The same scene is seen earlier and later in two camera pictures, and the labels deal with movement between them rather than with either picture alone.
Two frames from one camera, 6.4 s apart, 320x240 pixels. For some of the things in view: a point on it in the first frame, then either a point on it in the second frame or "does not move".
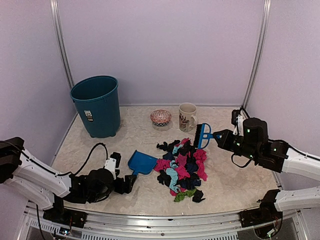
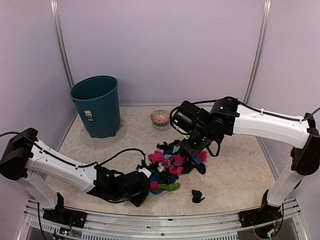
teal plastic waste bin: x=97 y=99 does not move
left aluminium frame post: x=55 y=13 does not move
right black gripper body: x=247 y=150 -> x=202 y=140
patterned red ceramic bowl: x=160 y=117 does not move
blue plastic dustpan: x=140 y=162 -> x=156 y=176
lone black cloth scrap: x=198 y=195 does not move
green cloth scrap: x=180 y=196 -> x=170 y=187
